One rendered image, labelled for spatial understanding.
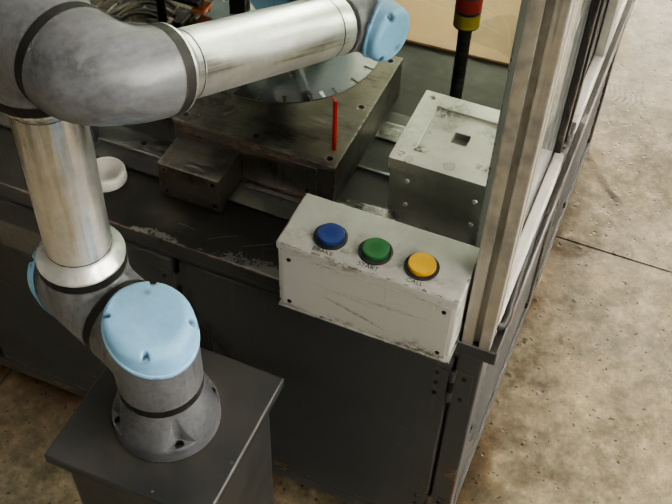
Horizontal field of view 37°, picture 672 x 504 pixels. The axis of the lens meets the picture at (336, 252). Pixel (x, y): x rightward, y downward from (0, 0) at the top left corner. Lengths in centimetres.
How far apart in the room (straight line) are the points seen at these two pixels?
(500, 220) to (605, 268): 139
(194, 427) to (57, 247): 31
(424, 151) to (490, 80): 43
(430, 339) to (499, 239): 20
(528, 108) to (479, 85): 77
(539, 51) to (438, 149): 48
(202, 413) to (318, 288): 26
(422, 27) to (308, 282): 77
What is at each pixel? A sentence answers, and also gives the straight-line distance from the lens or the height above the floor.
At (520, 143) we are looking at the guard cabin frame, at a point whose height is 115.
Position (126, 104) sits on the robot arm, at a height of 133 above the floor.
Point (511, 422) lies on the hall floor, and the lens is 235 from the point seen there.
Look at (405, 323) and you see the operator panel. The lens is 145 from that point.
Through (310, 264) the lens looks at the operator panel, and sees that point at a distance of 144.
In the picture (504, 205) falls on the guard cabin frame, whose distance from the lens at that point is 130.
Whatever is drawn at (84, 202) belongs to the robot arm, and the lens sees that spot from 122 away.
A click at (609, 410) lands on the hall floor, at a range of 242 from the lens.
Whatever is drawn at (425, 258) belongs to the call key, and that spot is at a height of 91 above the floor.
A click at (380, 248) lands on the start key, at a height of 91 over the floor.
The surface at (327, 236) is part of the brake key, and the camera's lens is 142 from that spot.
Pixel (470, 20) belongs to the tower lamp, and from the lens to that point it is 169.
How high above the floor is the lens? 196
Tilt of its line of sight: 49 degrees down
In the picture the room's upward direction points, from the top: 2 degrees clockwise
